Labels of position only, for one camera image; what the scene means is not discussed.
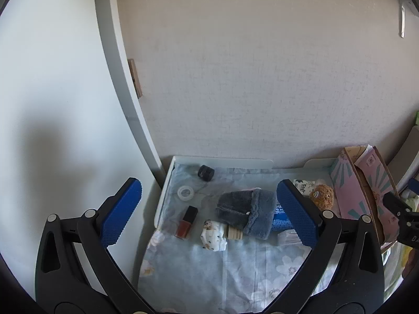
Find red nail polish bottle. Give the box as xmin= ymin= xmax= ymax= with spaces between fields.
xmin=175 ymin=205 xmax=199 ymax=239

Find white chair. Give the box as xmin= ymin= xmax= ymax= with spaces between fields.
xmin=388 ymin=127 xmax=419 ymax=185

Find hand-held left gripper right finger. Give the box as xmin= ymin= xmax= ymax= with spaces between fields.
xmin=262 ymin=179 xmax=384 ymax=314

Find small wooden wall block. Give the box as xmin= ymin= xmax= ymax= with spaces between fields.
xmin=127 ymin=58 xmax=144 ymax=99

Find small black cylinder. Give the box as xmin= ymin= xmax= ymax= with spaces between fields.
xmin=198 ymin=164 xmax=215 ymax=181

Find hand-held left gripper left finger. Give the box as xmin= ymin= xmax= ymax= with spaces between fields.
xmin=34 ymin=177 xmax=154 ymax=314

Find ridged wooden block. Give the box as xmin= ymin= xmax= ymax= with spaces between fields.
xmin=227 ymin=225 xmax=244 ymax=241

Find white flower print cloth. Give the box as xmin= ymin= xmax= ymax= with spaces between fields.
xmin=293 ymin=179 xmax=317 ymax=197

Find white speckled cloth roll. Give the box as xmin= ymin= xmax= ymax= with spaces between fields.
xmin=200 ymin=220 xmax=228 ymax=253

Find pale blue floral cloth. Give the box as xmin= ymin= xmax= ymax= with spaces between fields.
xmin=137 ymin=164 xmax=332 ymax=314

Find pink cardboard box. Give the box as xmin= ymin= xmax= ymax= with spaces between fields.
xmin=329 ymin=144 xmax=400 ymax=252

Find clear plastic packet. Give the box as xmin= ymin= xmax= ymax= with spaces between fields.
xmin=278 ymin=230 xmax=304 ymax=246

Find grey fuzzy slipper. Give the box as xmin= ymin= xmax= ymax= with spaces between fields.
xmin=215 ymin=187 xmax=277 ymax=239

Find white door frame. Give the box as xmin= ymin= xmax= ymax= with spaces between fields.
xmin=93 ymin=0 xmax=165 ymax=188

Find brown plush toy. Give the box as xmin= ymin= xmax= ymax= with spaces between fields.
xmin=309 ymin=184 xmax=335 ymax=210

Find blue packet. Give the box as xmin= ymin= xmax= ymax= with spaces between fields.
xmin=273 ymin=202 xmax=297 ymax=233

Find yellow floral cloth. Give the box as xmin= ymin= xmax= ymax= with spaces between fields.
xmin=381 ymin=240 xmax=415 ymax=290

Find clear tape ring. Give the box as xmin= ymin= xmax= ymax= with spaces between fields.
xmin=177 ymin=185 xmax=196 ymax=203

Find white wall hook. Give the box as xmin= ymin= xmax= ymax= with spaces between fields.
xmin=398 ymin=0 xmax=407 ymax=38

